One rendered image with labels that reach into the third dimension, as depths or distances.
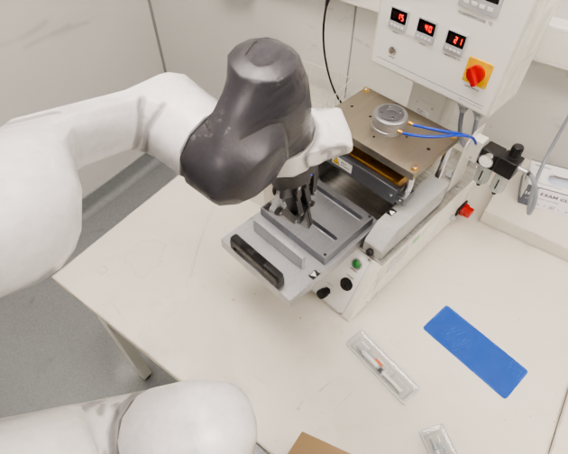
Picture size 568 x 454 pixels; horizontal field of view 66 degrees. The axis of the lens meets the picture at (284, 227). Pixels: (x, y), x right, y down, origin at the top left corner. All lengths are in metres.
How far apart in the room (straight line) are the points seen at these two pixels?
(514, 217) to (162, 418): 1.14
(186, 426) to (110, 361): 1.55
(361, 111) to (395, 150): 0.15
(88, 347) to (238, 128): 1.71
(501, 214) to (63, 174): 1.22
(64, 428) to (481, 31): 0.94
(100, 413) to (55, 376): 1.53
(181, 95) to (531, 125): 1.25
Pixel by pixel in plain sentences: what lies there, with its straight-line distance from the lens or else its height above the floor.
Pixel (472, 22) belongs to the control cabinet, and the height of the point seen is 1.33.
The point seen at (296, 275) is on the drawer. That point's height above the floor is 0.97.
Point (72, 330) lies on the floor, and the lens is 2.14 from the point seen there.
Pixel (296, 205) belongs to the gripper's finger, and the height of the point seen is 1.22.
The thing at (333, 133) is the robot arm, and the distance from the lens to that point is 0.58.
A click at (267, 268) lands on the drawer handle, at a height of 1.01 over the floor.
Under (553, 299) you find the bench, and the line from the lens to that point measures 1.34.
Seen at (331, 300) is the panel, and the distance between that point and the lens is 1.13.
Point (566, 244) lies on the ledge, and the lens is 1.41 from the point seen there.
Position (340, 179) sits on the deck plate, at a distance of 1.17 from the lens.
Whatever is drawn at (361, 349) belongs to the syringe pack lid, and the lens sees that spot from 1.08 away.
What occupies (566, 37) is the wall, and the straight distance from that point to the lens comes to 1.40.
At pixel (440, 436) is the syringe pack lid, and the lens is 1.05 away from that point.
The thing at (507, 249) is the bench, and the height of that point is 0.75.
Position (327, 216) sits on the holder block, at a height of 1.00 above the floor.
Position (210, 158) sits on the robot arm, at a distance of 0.46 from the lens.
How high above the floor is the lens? 1.75
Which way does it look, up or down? 51 degrees down
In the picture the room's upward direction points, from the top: straight up
